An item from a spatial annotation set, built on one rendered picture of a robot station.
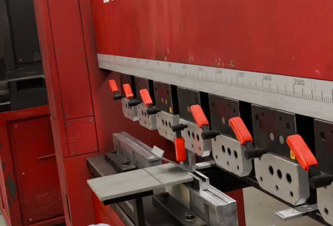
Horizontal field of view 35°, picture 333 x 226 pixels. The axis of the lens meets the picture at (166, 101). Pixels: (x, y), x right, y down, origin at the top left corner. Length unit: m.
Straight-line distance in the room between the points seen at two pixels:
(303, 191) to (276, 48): 0.25
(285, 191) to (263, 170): 0.08
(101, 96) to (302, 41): 1.55
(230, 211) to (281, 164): 0.42
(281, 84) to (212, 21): 0.28
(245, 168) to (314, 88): 0.32
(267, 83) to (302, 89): 0.10
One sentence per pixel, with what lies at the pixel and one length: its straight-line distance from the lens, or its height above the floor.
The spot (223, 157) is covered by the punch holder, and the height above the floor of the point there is 1.12.
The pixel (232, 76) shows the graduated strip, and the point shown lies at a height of 1.31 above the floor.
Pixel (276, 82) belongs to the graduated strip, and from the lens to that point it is 0.92.
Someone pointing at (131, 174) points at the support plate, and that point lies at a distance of 1.54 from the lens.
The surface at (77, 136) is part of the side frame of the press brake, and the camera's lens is 2.30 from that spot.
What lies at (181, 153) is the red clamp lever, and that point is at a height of 1.09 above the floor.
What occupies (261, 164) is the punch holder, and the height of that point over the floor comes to 1.15.
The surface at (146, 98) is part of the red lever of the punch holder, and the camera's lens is 1.54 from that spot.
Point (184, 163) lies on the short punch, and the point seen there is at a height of 1.01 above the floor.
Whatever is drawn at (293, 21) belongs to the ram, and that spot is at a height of 1.41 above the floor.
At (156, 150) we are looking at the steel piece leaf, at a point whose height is 1.07.
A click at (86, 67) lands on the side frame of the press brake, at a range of 2.28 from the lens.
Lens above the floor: 1.44
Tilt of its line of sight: 9 degrees down
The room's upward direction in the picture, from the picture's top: 6 degrees counter-clockwise
